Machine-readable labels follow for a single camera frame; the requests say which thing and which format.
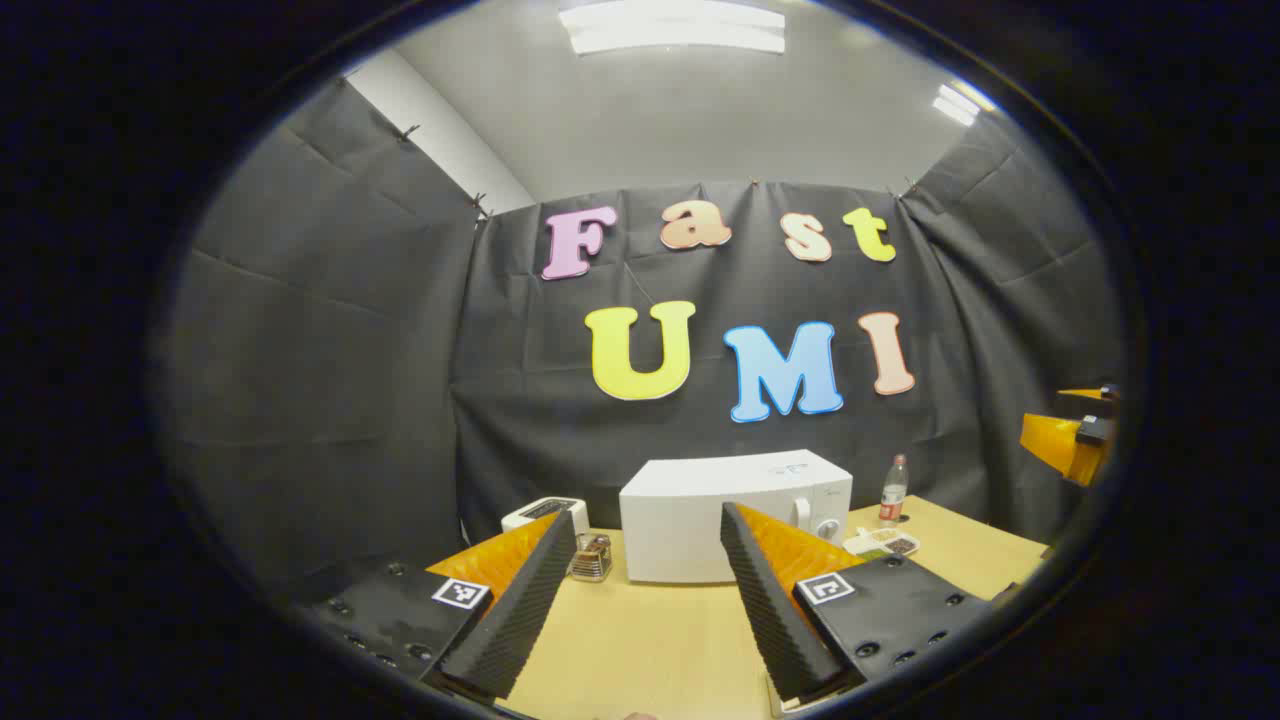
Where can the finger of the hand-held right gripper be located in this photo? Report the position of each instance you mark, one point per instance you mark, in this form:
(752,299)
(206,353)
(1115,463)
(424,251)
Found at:
(1055,445)
(1085,394)

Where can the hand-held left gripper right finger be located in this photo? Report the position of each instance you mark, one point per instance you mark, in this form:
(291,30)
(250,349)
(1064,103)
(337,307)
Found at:
(775,630)

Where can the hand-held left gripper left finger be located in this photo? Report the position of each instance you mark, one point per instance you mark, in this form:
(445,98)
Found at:
(520,620)

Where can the white microwave oven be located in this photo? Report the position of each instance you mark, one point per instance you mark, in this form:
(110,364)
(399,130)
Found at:
(680,520)

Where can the clear utensil holder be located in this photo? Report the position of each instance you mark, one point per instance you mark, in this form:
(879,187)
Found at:
(590,558)

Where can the white toaster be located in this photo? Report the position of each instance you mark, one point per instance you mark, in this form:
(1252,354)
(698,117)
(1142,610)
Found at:
(530,515)

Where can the white divided dish of beans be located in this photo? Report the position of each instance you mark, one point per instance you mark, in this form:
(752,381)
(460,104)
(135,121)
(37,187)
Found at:
(885,545)

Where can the clear bottle with red label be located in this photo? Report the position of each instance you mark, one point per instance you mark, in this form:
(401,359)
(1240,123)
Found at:
(893,495)

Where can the small ceiling light panel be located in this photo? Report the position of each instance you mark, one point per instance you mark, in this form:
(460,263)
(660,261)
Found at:
(960,103)

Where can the large ceiling light panel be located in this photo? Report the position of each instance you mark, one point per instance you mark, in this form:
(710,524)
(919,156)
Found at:
(670,25)

